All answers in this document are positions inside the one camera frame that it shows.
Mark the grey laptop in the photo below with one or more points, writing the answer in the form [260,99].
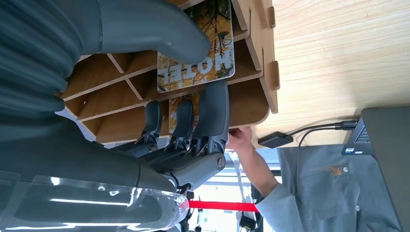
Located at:
[390,153]

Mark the person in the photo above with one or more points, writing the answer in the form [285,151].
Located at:
[320,192]

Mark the red barrier belt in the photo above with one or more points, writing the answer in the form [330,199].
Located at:
[224,206]

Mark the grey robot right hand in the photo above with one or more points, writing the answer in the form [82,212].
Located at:
[96,179]

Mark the wooden slotted card organizer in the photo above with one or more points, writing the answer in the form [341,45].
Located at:
[250,102]

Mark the small black usb hub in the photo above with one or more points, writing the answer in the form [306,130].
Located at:
[275,140]

